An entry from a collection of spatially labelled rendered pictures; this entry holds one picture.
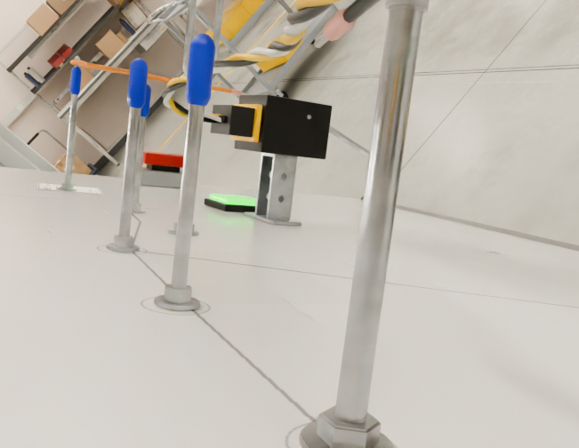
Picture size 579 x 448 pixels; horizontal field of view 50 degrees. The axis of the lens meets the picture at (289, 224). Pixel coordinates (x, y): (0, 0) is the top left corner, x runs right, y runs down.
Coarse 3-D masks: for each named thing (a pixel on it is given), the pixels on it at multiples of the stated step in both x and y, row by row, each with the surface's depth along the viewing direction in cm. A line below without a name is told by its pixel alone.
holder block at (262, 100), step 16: (240, 96) 46; (256, 96) 44; (272, 96) 43; (272, 112) 43; (288, 112) 44; (304, 112) 45; (320, 112) 46; (272, 128) 44; (288, 128) 44; (304, 128) 45; (320, 128) 46; (240, 144) 46; (256, 144) 44; (272, 144) 44; (288, 144) 45; (304, 144) 45; (320, 144) 46
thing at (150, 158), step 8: (144, 152) 65; (152, 152) 66; (144, 160) 65; (152, 160) 65; (160, 160) 65; (168, 160) 65; (176, 160) 66; (152, 168) 66; (160, 168) 66; (168, 168) 67; (176, 168) 67
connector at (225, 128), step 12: (216, 108) 44; (228, 108) 43; (240, 108) 43; (252, 108) 43; (228, 120) 43; (240, 120) 43; (252, 120) 43; (216, 132) 44; (228, 132) 43; (240, 132) 43; (252, 132) 44
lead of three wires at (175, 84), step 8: (176, 80) 35; (184, 80) 35; (168, 88) 37; (176, 88) 36; (168, 96) 38; (168, 104) 40; (176, 104) 41; (176, 112) 41; (184, 112) 42; (208, 120) 43; (216, 120) 43
